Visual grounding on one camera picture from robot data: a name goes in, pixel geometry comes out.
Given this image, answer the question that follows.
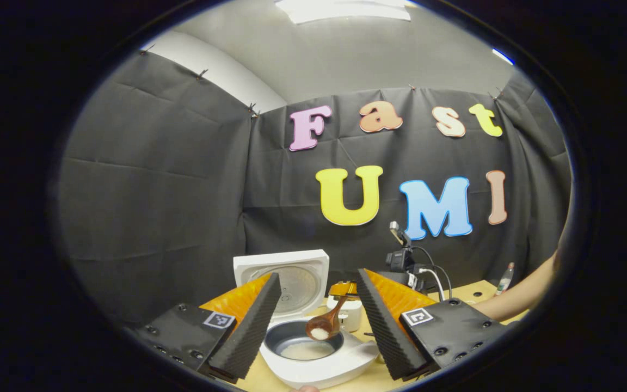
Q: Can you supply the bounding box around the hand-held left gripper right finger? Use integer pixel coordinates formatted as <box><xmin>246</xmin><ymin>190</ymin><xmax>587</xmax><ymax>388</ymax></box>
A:
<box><xmin>357</xmin><ymin>268</ymin><xmax>510</xmax><ymax>382</ymax></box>

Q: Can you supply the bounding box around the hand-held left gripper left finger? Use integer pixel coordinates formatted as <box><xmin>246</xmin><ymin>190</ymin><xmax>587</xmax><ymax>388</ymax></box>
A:
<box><xmin>128</xmin><ymin>272</ymin><xmax>282</xmax><ymax>382</ymax></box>

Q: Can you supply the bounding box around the brown wooden spoon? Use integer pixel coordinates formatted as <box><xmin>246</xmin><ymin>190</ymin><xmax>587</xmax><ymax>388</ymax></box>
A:
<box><xmin>306</xmin><ymin>294</ymin><xmax>349</xmax><ymax>341</ymax></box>

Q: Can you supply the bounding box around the white rice cooker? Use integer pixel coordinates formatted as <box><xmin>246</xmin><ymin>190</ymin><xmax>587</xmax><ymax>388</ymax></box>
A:
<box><xmin>233</xmin><ymin>249</ymin><xmax>379</xmax><ymax>390</ymax></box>

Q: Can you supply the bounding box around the clear plastic bottle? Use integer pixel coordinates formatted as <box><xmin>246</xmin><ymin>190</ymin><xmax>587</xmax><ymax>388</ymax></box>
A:
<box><xmin>496</xmin><ymin>262</ymin><xmax>515</xmax><ymax>297</ymax></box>

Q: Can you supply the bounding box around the black backdrop cloth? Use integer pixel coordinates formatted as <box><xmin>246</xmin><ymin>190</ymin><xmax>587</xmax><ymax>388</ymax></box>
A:
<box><xmin>58</xmin><ymin>49</ymin><xmax>573</xmax><ymax>327</ymax></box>

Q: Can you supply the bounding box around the large ceiling light panel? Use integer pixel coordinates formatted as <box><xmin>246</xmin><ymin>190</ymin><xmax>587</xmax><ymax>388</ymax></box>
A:
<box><xmin>275</xmin><ymin>0</ymin><xmax>412</xmax><ymax>25</ymax></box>

